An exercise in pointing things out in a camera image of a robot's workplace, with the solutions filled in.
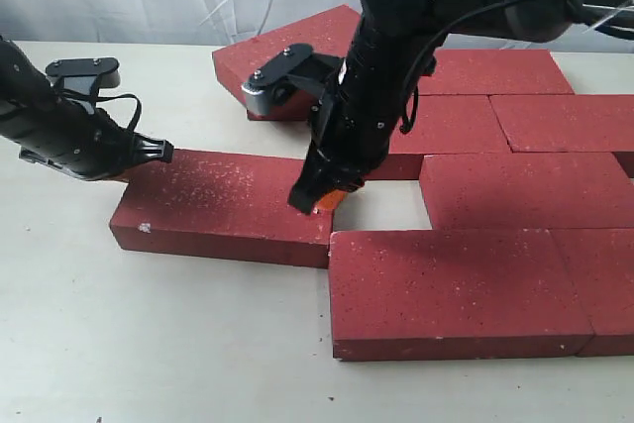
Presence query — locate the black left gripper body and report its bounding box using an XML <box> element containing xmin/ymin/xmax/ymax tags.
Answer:
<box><xmin>1</xmin><ymin>99</ymin><xmax>137</xmax><ymax>180</ymax></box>

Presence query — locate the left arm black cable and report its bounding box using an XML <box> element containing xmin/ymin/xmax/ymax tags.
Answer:
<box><xmin>63</xmin><ymin>90</ymin><xmax>143</xmax><ymax>135</ymax></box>

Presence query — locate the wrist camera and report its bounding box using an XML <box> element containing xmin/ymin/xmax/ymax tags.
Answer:
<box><xmin>45</xmin><ymin>56</ymin><xmax>121</xmax><ymax>103</ymax></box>
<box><xmin>242</xmin><ymin>43</ymin><xmax>343</xmax><ymax>121</ymax></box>

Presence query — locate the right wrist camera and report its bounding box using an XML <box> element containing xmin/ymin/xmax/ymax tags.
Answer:
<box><xmin>242</xmin><ymin>43</ymin><xmax>343</xmax><ymax>121</ymax></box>

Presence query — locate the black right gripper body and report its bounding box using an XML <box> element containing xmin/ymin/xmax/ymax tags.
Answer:
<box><xmin>301</xmin><ymin>21</ymin><xmax>446</xmax><ymax>190</ymax></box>

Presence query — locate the small top red brick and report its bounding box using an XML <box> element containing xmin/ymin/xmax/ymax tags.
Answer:
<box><xmin>110</xmin><ymin>150</ymin><xmax>333</xmax><ymax>268</ymax></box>

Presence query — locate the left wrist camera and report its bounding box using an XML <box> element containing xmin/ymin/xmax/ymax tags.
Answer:
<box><xmin>45</xmin><ymin>56</ymin><xmax>121</xmax><ymax>103</ymax></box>

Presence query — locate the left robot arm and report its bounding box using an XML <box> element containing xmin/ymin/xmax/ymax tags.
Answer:
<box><xmin>1</xmin><ymin>38</ymin><xmax>174</xmax><ymax>181</ymax></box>

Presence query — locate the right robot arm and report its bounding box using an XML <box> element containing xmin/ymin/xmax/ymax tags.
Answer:
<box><xmin>288</xmin><ymin>0</ymin><xmax>633</xmax><ymax>214</ymax></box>

